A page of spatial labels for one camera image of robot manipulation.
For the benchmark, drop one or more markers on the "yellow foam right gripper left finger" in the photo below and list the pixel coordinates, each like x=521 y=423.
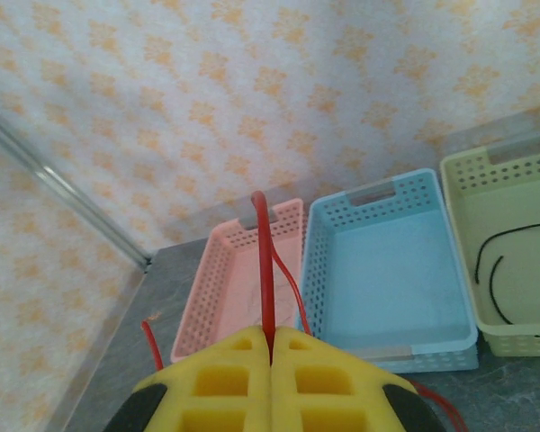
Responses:
x=184 y=373

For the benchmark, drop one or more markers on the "aluminium side rail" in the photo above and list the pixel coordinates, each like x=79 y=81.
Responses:
x=105 y=346

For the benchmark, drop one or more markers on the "pink perforated plastic basket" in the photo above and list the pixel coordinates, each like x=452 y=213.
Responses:
x=216 y=288

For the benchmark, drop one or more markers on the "green perforated plastic basket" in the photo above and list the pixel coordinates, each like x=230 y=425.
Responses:
x=535 y=279

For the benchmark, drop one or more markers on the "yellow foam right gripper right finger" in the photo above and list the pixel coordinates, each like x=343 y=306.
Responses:
x=364 y=373

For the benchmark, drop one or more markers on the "blue perforated plastic basket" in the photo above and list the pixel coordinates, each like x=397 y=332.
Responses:
x=387 y=270

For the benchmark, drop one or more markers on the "aluminium frame post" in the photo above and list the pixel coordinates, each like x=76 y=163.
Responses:
x=72 y=196

